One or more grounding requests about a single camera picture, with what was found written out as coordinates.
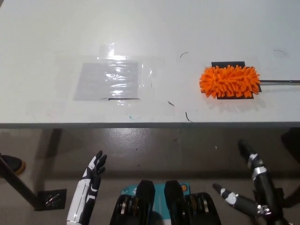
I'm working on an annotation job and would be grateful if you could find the orange telescopic duster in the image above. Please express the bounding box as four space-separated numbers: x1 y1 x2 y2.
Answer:
199 65 300 99

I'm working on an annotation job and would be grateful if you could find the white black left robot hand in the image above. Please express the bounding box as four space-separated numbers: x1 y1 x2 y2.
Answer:
67 150 108 223

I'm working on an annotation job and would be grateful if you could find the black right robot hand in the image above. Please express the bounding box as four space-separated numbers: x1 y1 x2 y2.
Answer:
212 139 291 225

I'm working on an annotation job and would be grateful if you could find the black tape patch on desk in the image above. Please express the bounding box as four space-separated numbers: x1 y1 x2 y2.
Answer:
210 61 263 100

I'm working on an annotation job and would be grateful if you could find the clear plastic taped sheet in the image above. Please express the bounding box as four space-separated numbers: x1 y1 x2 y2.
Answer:
73 43 155 106

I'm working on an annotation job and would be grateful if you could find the dark desk leg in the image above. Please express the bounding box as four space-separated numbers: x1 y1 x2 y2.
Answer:
45 128 63 157

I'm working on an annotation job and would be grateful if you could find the black shoe with tan sole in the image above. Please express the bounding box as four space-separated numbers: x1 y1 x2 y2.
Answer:
0 153 26 176

